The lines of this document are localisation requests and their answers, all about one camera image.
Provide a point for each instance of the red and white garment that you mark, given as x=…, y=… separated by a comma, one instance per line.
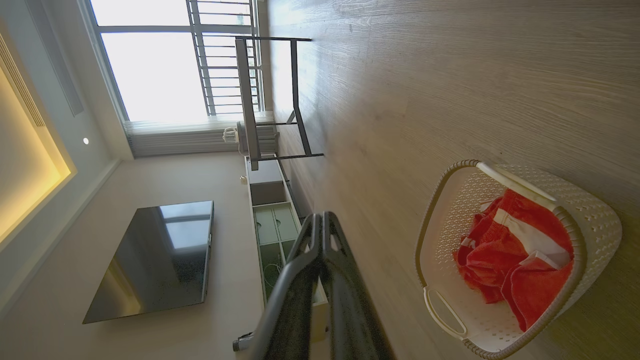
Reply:
x=500, y=255

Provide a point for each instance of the grey ceiling vent panel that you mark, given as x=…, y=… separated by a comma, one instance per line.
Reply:
x=57, y=60

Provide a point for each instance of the white sheer curtain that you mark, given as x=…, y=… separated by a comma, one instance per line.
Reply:
x=175, y=137

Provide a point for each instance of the small white kettle-like object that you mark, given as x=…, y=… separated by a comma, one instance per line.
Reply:
x=230, y=135

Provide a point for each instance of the white slatted appliance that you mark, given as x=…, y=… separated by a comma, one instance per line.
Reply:
x=265, y=137

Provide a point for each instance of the large bright window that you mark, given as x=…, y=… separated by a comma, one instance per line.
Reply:
x=150, y=75

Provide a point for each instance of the white cabinet with glass doors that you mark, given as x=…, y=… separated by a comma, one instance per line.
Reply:
x=272, y=225

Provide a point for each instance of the small grey device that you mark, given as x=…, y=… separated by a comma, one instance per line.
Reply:
x=243, y=343

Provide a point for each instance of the black flat-screen television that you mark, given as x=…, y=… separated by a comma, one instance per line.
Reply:
x=155, y=265

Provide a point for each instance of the grey balcony railing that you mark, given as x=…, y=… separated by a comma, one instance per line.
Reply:
x=220, y=60

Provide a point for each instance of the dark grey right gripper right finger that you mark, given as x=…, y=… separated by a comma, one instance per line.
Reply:
x=350, y=310

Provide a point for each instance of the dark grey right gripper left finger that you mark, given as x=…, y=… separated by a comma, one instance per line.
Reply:
x=292, y=300

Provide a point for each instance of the black metal frame table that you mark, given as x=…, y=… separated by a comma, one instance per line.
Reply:
x=247, y=100

